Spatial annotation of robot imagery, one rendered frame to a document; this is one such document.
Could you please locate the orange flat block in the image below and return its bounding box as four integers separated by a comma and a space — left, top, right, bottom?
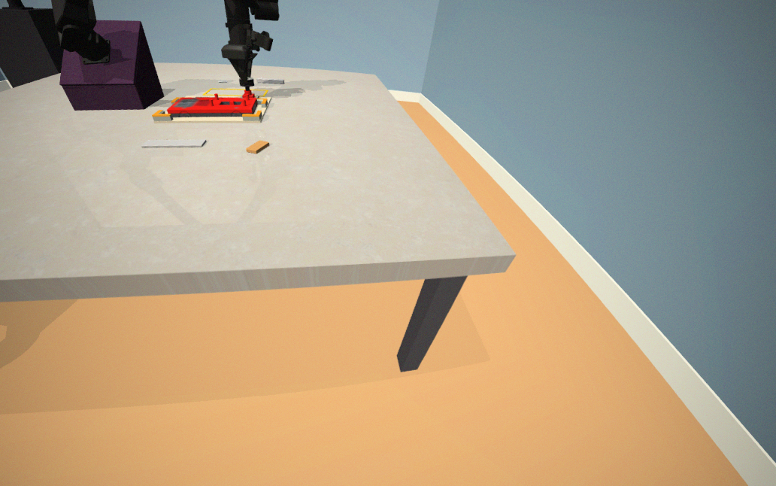
246, 141, 269, 154

